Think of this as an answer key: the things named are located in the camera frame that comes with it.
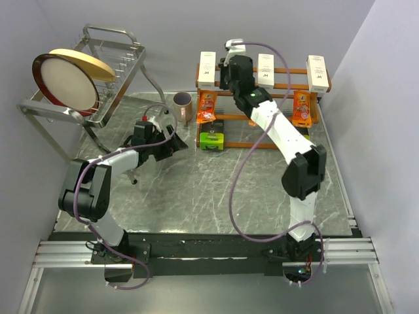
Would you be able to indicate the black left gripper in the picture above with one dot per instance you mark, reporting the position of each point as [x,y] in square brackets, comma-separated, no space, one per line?
[174,145]

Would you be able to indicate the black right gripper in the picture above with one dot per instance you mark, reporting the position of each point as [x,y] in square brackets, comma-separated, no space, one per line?
[223,69]

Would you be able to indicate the white box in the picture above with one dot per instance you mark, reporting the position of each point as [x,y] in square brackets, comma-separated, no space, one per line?
[318,81]
[265,71]
[206,72]

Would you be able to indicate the black green razor box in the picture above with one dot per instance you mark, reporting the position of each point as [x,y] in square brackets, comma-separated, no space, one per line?
[304,132]
[212,135]

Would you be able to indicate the orange wooden shelf rack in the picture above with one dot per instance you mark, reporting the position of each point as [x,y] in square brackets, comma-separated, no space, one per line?
[229,91]

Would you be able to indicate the steel dish rack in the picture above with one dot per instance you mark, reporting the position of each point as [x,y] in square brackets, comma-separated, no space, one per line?
[118,48]

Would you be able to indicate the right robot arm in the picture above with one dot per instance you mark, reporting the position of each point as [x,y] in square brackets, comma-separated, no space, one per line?
[305,161]

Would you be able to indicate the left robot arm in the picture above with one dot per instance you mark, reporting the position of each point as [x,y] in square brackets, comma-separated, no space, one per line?
[86,191]

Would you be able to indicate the pink mug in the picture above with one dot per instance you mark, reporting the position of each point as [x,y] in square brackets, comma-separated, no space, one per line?
[182,106]

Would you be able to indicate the tan wooden plate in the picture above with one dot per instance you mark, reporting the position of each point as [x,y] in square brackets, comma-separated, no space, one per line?
[95,68]

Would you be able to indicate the red rimmed white plate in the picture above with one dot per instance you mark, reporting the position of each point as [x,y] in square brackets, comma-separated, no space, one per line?
[65,84]

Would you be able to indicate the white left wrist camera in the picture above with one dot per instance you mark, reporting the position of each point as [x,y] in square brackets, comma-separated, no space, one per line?
[155,123]

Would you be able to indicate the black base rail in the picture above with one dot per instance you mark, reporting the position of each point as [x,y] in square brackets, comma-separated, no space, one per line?
[151,255]

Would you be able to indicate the aluminium frame rail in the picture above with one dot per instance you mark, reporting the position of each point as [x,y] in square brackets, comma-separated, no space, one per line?
[59,254]

